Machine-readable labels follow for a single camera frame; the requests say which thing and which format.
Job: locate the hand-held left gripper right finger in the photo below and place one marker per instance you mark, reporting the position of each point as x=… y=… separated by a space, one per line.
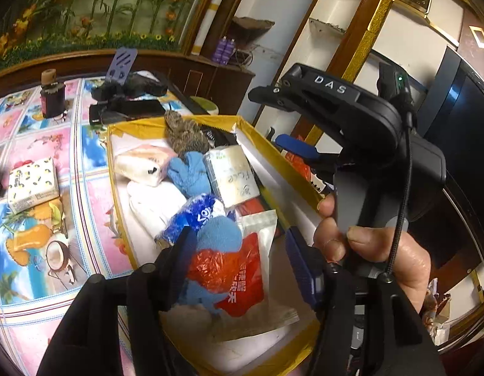
x=302 y=270

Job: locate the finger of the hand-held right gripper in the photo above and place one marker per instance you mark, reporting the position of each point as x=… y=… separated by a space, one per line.
x=294 y=145

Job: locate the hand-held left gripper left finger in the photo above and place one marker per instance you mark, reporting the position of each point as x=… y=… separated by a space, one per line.
x=179 y=258

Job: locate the red crinkly plastic bag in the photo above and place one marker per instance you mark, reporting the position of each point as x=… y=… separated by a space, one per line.
x=214 y=270

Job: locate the white plastic bag red label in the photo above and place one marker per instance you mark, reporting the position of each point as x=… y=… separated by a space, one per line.
x=257 y=266

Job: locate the blue white packet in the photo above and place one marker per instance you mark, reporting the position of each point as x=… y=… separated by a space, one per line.
x=202 y=211

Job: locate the white towel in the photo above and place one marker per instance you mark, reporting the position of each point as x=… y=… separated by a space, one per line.
x=155 y=207

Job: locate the clear white cotton pads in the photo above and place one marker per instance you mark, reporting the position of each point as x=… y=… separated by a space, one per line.
x=232 y=176

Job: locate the black foil packet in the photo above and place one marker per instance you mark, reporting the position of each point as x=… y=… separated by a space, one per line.
x=222 y=135

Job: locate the yellow cardboard box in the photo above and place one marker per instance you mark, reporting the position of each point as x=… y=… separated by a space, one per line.
x=242 y=348

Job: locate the soft white tissue pack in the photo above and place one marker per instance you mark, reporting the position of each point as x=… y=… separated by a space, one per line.
x=144 y=164

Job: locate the brown knitted hat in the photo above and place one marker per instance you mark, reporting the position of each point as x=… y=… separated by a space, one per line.
x=185 y=137

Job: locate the person's right hand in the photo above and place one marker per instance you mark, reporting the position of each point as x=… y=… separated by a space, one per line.
x=367 y=254

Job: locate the red packet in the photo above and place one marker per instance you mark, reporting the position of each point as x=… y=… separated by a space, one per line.
x=298 y=166

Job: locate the green bowl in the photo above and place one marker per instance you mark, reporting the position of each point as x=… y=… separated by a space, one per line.
x=204 y=105

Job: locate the black monitor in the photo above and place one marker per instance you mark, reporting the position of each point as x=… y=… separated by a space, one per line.
x=469 y=145

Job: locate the brown wooden cabinet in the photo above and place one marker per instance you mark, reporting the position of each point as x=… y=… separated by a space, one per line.
x=210 y=82

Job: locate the purple bottle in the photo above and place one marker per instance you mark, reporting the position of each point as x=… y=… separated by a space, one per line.
x=229 y=53
x=219 y=51

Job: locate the brown corner shelf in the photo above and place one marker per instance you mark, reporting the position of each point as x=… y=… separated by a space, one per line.
x=253 y=24

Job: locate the crumpled plastic wrapper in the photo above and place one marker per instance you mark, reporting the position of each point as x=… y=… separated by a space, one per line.
x=437 y=313

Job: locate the printed cartoon tablecloth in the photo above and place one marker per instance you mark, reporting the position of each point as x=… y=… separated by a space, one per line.
x=30 y=282

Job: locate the rolled white poster yellow bands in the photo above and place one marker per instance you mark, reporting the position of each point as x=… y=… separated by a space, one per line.
x=212 y=11

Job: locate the black flat case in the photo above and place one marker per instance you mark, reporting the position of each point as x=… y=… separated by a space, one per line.
x=124 y=111

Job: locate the black fabric pouch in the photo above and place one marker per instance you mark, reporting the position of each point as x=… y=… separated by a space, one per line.
x=146 y=84

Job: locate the lemon print tissue pack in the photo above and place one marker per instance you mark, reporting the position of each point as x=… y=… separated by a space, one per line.
x=32 y=184

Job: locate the dark bottle with cork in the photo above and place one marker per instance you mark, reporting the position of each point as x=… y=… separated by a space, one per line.
x=53 y=98

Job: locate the white wall shelf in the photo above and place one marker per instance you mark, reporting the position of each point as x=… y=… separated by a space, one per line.
x=339 y=4

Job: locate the gold framed wall switch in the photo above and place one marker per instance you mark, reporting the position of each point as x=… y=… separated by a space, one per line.
x=480 y=37

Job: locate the flower bamboo wall poster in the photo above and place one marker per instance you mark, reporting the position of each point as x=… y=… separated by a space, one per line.
x=89 y=8

